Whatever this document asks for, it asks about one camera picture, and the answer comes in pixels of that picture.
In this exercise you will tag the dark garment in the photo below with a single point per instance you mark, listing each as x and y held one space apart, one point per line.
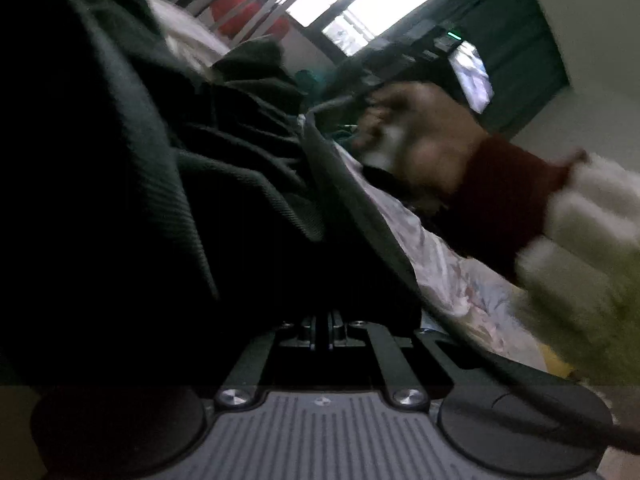
150 185

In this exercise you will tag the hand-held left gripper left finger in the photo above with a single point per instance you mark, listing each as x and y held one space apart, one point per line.
309 332

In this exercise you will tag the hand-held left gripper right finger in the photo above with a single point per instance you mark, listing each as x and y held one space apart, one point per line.
335 330

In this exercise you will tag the window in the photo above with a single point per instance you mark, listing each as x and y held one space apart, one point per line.
360 0

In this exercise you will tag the pale pink bed sheet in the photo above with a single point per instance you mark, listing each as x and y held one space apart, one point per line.
440 270

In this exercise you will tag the yellow cloth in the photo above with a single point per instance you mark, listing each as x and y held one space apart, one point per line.
556 362

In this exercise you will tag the red bag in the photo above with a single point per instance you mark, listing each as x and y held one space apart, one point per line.
240 7

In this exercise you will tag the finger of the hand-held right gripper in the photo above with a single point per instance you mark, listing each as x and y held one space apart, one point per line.
340 101

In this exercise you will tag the person's right hand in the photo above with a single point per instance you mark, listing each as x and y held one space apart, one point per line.
430 140

